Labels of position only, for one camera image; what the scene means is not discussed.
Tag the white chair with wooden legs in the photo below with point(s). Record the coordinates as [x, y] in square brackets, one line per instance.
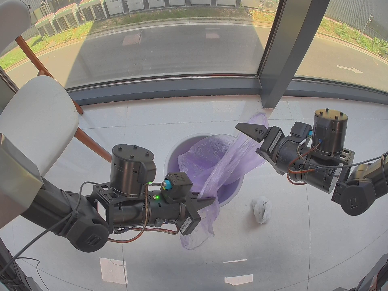
[39, 117]

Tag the crumpled white paper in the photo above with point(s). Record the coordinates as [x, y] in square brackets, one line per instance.
[261, 209]

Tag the white trash bin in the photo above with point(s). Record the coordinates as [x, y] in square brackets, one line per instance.
[232, 192]

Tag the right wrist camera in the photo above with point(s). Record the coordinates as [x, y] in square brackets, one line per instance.
[301, 130]

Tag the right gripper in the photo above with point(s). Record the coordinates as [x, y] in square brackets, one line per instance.
[288, 156]

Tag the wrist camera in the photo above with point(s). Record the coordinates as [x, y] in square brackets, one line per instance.
[301, 130]
[178, 183]

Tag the window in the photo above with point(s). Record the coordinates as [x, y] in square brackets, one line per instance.
[291, 41]

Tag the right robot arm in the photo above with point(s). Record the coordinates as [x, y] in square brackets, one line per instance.
[360, 183]

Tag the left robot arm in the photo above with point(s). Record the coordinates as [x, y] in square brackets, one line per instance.
[60, 205]

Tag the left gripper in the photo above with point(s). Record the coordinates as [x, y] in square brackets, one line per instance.
[136, 214]

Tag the purple plastic bag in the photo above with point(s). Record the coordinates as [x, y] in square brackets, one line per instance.
[206, 156]

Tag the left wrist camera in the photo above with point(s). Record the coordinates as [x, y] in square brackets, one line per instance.
[178, 183]

